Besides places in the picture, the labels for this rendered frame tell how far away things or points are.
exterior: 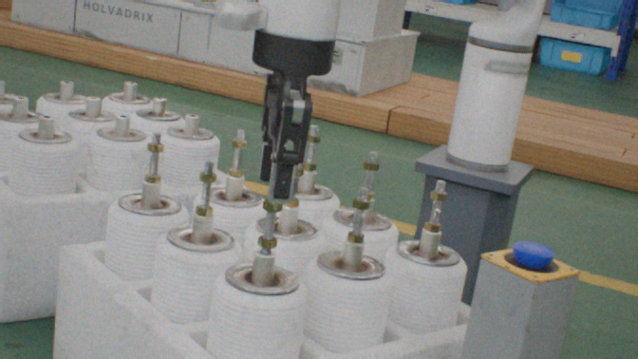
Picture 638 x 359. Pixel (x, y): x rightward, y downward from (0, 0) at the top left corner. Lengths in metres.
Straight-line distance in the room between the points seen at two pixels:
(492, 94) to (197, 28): 2.02
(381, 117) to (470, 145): 1.57
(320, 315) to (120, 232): 0.26
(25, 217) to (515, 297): 0.71
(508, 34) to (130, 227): 0.57
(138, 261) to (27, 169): 0.32
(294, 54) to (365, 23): 2.17
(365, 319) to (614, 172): 1.82
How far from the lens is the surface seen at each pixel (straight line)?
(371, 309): 0.96
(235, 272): 0.91
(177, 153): 1.41
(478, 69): 1.27
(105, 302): 1.04
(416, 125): 2.80
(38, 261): 1.33
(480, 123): 1.27
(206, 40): 3.16
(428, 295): 1.03
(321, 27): 0.81
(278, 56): 0.81
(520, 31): 1.26
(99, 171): 1.38
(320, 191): 1.23
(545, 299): 0.88
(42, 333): 1.33
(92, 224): 1.34
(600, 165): 2.71
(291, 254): 1.02
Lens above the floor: 0.60
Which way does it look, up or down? 16 degrees down
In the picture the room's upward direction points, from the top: 9 degrees clockwise
